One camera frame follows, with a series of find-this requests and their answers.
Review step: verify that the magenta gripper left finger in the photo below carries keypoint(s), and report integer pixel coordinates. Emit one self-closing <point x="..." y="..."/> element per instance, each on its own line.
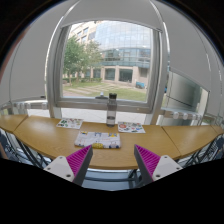
<point x="73" y="167"/>

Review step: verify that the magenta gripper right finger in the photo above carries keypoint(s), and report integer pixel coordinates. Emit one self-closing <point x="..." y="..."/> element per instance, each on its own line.
<point x="152" y="166"/>

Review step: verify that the white patterned folded towel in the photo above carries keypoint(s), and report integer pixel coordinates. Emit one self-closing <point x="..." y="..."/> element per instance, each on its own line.
<point x="99" y="140"/>

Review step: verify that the left colourful sticker sheet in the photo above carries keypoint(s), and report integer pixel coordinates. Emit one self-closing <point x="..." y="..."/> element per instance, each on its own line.
<point x="70" y="123"/>

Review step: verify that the colourful sticker sheet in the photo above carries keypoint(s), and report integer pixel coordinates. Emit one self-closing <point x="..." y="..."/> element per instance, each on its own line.
<point x="70" y="123"/>
<point x="130" y="127"/>

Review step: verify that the right colourful sticker sheet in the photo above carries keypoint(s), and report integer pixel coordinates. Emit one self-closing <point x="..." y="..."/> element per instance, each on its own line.
<point x="130" y="127"/>

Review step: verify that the clear water bottle black cap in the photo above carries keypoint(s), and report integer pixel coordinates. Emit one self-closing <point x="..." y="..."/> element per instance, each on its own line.
<point x="111" y="109"/>

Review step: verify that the right open window pane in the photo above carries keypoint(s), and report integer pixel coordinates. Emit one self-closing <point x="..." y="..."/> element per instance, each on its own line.
<point x="184" y="95"/>

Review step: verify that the white roller blind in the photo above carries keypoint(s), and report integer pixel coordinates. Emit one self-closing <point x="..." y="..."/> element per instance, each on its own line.
<point x="141" y="12"/>

